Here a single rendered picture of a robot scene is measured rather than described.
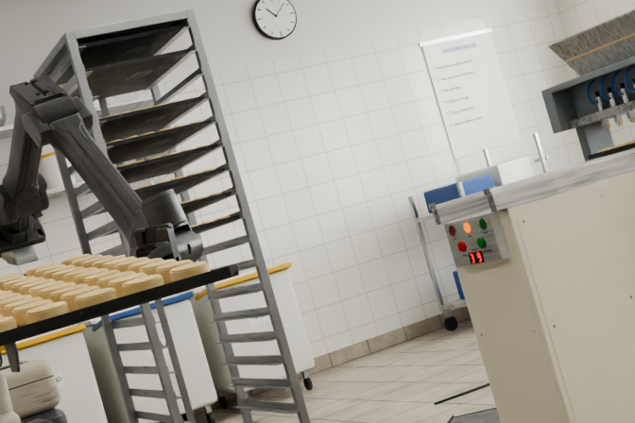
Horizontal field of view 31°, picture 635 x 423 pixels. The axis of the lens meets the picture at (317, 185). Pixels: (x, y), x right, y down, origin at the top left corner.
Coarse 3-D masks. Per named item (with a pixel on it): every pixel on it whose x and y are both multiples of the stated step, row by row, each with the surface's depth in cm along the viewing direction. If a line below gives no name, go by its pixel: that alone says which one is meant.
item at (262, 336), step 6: (276, 330) 405; (222, 336) 459; (228, 336) 453; (234, 336) 445; (240, 336) 440; (246, 336) 434; (252, 336) 427; (258, 336) 422; (264, 336) 417; (270, 336) 411; (276, 336) 406; (222, 342) 456; (228, 342) 448; (234, 342) 439; (240, 342) 434; (246, 342) 428
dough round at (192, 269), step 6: (186, 264) 142; (192, 264) 141; (198, 264) 139; (204, 264) 140; (174, 270) 139; (180, 270) 138; (186, 270) 138; (192, 270) 138; (198, 270) 139; (204, 270) 139; (210, 270) 141; (174, 276) 139; (180, 276) 138; (186, 276) 138; (192, 276) 138
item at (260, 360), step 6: (228, 360) 460; (234, 360) 452; (240, 360) 446; (246, 360) 440; (252, 360) 434; (258, 360) 428; (264, 360) 423; (270, 360) 416; (276, 360) 411; (282, 360) 406
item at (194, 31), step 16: (192, 16) 410; (192, 32) 409; (208, 64) 410; (208, 80) 409; (224, 128) 408; (224, 144) 407; (240, 176) 408; (240, 192) 407; (240, 208) 408; (256, 240) 407; (256, 256) 406; (272, 304) 406; (272, 320) 406; (288, 352) 406; (288, 368) 405; (304, 416) 405
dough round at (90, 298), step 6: (108, 288) 136; (84, 294) 136; (90, 294) 135; (96, 294) 134; (102, 294) 133; (108, 294) 134; (114, 294) 135; (78, 300) 133; (84, 300) 133; (90, 300) 133; (96, 300) 133; (102, 300) 133; (108, 300) 133; (78, 306) 134; (84, 306) 133
